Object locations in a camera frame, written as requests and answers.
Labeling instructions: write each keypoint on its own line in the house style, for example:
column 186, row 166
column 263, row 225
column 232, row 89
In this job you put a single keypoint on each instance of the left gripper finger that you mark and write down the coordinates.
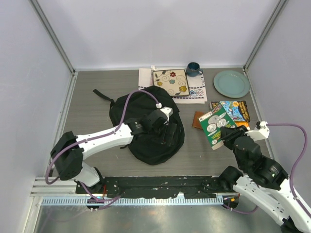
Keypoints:
column 172, row 135
column 163, row 136

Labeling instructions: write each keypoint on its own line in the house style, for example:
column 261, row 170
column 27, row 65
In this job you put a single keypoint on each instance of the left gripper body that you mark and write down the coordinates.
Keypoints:
column 160, row 130

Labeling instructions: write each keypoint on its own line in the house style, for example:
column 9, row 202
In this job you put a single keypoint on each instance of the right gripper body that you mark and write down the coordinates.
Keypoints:
column 228, row 139

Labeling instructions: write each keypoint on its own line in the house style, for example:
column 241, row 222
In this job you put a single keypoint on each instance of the black student backpack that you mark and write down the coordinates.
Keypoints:
column 141, row 103

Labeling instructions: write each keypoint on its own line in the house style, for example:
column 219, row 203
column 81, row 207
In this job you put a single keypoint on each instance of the green coin collecting book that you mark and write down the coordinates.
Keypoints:
column 212, row 122

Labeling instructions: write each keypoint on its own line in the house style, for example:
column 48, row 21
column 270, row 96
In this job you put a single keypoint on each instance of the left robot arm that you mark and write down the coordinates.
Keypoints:
column 70, row 152

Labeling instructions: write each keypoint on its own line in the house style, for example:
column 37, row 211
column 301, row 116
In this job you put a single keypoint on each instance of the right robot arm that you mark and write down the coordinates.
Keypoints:
column 263, row 180

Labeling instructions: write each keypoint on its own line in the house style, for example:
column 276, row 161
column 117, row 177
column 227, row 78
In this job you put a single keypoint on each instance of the orange paperback book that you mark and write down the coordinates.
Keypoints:
column 245, row 124

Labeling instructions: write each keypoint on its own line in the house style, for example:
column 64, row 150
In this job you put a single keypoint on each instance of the brown leather wallet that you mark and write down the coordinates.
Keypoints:
column 196, row 123

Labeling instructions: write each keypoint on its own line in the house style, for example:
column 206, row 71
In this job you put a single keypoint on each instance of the colourful treehouse storey book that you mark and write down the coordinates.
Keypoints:
column 236, row 109

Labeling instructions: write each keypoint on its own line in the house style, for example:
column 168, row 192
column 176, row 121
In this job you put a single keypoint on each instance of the patterned white placemat cloth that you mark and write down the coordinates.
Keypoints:
column 196, row 86

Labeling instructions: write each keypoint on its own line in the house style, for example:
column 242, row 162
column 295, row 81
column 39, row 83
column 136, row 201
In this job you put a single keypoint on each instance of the square floral ceramic plate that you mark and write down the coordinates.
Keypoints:
column 173, row 81

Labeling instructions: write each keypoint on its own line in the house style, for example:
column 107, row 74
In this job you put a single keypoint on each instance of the round teal plate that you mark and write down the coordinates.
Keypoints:
column 231, row 84

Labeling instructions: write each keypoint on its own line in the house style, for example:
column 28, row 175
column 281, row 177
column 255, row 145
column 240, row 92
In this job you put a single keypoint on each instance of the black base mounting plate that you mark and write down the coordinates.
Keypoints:
column 164, row 187

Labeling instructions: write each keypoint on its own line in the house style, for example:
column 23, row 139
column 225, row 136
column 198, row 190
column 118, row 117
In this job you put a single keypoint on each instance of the dark blue ceramic mug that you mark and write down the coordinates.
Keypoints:
column 193, row 69

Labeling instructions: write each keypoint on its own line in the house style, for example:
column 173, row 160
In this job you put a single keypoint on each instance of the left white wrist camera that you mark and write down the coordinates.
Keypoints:
column 167, row 111

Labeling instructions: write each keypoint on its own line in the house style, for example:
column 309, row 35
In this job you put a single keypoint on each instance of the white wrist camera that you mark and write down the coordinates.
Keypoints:
column 261, row 131
column 167, row 111

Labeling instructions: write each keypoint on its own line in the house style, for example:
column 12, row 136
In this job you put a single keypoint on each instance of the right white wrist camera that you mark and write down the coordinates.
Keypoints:
column 261, row 131

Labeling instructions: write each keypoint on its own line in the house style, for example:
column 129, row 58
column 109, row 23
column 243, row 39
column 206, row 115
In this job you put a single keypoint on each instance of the slotted cable duct rail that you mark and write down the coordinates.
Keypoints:
column 179, row 200

